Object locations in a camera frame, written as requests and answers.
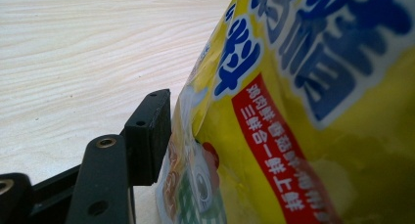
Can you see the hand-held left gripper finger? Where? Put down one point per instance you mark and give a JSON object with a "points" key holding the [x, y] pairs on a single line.
{"points": [[148, 136]]}

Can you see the yellow seasoning pouch green cap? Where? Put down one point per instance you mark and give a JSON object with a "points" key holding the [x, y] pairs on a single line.
{"points": [[293, 119]]}

